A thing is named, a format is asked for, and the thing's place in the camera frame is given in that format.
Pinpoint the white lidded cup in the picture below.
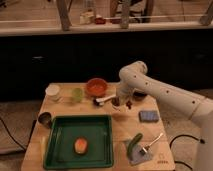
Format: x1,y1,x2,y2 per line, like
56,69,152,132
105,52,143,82
45,85,60,101

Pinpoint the black cable right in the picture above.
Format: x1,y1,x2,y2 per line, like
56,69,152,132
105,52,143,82
169,134,206,171

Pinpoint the orange bowl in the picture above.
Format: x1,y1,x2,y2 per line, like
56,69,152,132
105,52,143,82
85,78,108,97

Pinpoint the dark bowl with contents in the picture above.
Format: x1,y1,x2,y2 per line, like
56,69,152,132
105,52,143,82
133,91,146,101

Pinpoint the orange peach fruit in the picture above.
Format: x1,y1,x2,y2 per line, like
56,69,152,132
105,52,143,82
74,138,88,154

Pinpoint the dark metal cup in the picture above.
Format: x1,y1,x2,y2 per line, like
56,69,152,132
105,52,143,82
38,112,52,129

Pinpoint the black cable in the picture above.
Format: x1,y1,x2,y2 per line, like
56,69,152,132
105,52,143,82
169,134,206,171
0,117,37,152

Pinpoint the green translucent cup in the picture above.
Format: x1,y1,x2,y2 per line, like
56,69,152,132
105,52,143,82
71,88,83,103

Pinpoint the green plastic tray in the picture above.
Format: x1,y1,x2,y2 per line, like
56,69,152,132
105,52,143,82
43,115,114,170

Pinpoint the blue sponge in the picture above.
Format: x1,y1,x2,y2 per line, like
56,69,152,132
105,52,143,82
139,111,159,122

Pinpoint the silver metal fork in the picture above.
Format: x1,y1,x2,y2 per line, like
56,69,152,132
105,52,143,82
139,133,163,155

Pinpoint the green cucumber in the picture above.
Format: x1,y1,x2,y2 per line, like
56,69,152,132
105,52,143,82
127,133,143,160

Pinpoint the black cable left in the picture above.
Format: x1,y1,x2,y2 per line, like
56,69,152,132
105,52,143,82
0,117,37,152

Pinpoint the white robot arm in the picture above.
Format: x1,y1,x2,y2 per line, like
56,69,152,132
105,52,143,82
116,61,213,171

